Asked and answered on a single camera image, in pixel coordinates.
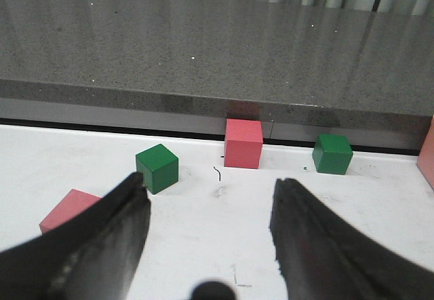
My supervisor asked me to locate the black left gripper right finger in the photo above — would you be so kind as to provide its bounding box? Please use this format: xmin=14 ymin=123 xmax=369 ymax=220
xmin=269 ymin=179 xmax=433 ymax=299

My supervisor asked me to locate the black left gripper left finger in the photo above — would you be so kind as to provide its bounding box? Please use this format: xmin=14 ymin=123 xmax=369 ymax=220
xmin=1 ymin=172 xmax=151 ymax=299

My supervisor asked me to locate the pink wooden cube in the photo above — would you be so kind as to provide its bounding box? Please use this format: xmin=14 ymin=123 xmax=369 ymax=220
xmin=224 ymin=119 xmax=263 ymax=169
xmin=39 ymin=189 xmax=101 ymax=234

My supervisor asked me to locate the green wooden cube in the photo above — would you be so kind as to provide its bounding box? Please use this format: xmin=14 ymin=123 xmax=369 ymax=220
xmin=312 ymin=134 xmax=353 ymax=175
xmin=136 ymin=144 xmax=179 ymax=195

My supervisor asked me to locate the pink plastic bin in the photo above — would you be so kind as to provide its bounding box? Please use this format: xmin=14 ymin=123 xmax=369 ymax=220
xmin=416 ymin=118 xmax=434 ymax=189

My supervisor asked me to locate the grey stone counter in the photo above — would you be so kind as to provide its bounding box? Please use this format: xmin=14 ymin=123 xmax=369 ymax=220
xmin=1 ymin=0 xmax=433 ymax=134

